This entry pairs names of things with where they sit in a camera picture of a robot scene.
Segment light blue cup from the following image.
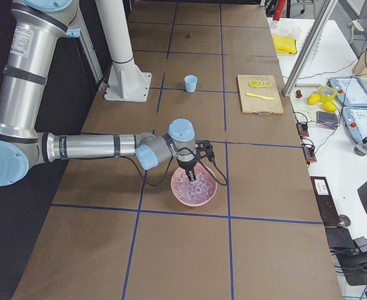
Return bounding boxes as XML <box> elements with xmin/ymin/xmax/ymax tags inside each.
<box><xmin>184</xmin><ymin>74</ymin><xmax>198</xmax><ymax>93</ymax></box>

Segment yellow lemon left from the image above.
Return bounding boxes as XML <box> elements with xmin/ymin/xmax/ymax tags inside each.
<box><xmin>307</xmin><ymin>94</ymin><xmax>321</xmax><ymax>105</ymax></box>

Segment yellow lemon slices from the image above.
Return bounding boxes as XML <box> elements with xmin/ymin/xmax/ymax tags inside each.
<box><xmin>248</xmin><ymin>79</ymin><xmax>271</xmax><ymax>88</ymax></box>

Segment upper teach pendant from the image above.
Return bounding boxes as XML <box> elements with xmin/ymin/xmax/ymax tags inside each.
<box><xmin>328</xmin><ymin>76</ymin><xmax>367</xmax><ymax>108</ymax></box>

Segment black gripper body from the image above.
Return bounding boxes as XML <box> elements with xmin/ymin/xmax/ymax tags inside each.
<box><xmin>176</xmin><ymin>154</ymin><xmax>198</xmax><ymax>171</ymax></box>

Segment yellow tape roll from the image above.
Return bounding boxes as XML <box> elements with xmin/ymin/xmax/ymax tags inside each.
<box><xmin>318</xmin><ymin>86</ymin><xmax>336</xmax><ymax>103</ymax></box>

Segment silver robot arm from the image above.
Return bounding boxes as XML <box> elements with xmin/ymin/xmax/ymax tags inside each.
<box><xmin>0</xmin><ymin>1</ymin><xmax>199</xmax><ymax>186</ymax></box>

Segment yellow toy knife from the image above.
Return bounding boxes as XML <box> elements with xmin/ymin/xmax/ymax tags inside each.
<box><xmin>245</xmin><ymin>92</ymin><xmax>275</xmax><ymax>101</ymax></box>

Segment aluminium frame post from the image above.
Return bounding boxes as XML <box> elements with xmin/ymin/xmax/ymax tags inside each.
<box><xmin>282</xmin><ymin>0</ymin><xmax>338</xmax><ymax>96</ymax></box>

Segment teach pendant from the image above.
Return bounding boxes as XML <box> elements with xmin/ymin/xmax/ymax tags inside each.
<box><xmin>342</xmin><ymin>107</ymin><xmax>367</xmax><ymax>144</ymax></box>
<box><xmin>328</xmin><ymin>76</ymin><xmax>367</xmax><ymax>108</ymax></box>

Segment red fire extinguisher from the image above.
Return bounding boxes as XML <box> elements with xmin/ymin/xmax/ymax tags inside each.
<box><xmin>273</xmin><ymin>0</ymin><xmax>286</xmax><ymax>21</ymax></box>

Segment pink bowl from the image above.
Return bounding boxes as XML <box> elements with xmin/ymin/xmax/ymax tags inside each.
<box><xmin>170</xmin><ymin>164</ymin><xmax>217</xmax><ymax>207</ymax></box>

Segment wooden cutting board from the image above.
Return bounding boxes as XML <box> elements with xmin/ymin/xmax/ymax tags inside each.
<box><xmin>237</xmin><ymin>74</ymin><xmax>284</xmax><ymax>116</ymax></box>

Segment lower teach pendant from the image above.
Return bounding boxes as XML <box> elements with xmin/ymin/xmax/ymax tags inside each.
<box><xmin>342</xmin><ymin>107</ymin><xmax>367</xmax><ymax>144</ymax></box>

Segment clear plastic ice cubes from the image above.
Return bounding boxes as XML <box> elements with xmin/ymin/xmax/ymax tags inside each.
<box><xmin>173</xmin><ymin>174</ymin><xmax>214</xmax><ymax>204</ymax></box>

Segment yellow lemon right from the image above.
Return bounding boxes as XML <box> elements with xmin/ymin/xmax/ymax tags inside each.
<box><xmin>321</xmin><ymin>101</ymin><xmax>337</xmax><ymax>113</ymax></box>

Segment yellow cloth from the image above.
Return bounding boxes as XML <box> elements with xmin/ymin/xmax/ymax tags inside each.
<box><xmin>272</xmin><ymin>34</ymin><xmax>298</xmax><ymax>55</ymax></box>

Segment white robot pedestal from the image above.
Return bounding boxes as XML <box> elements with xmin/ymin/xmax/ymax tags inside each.
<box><xmin>96</xmin><ymin>1</ymin><xmax>152</xmax><ymax>103</ymax></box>

